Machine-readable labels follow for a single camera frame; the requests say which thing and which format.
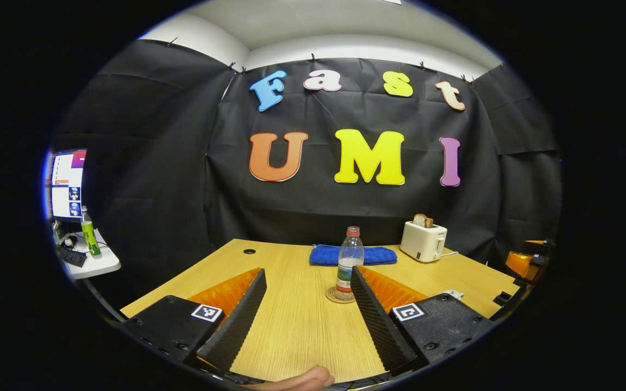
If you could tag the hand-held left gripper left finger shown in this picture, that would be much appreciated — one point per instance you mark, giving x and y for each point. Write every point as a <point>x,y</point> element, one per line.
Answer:
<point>239,326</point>

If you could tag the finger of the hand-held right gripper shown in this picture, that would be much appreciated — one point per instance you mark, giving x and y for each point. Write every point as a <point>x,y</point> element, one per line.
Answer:
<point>522,266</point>

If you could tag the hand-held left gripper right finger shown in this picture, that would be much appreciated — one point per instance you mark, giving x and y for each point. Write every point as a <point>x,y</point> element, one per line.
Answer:
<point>378,331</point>

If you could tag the round wooden coaster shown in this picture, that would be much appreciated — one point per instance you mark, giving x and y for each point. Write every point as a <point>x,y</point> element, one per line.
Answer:
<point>337,297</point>

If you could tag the white floral teacup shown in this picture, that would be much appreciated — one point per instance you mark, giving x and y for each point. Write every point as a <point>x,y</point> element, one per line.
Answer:
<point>454,294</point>

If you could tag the clear plastic water bottle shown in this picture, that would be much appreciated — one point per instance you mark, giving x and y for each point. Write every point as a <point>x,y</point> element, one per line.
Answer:
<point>349,258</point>

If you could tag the green drink bottle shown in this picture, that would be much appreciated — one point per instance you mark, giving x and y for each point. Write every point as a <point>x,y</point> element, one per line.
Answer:
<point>90,236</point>

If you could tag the blue folded towel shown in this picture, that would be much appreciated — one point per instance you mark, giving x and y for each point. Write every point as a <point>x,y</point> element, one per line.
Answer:
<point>324,255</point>

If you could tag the white toaster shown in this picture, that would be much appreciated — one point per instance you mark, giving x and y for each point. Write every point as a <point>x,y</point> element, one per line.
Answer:
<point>423,243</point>

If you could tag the white bread slice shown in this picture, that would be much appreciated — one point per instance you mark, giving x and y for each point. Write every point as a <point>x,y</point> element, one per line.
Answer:
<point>419,220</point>

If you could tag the black keyboard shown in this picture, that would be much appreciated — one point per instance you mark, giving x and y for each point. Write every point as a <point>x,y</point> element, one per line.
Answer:
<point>73,256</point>

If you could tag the computer monitor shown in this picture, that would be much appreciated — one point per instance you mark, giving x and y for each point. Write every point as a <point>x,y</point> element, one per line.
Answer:
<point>68,184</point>

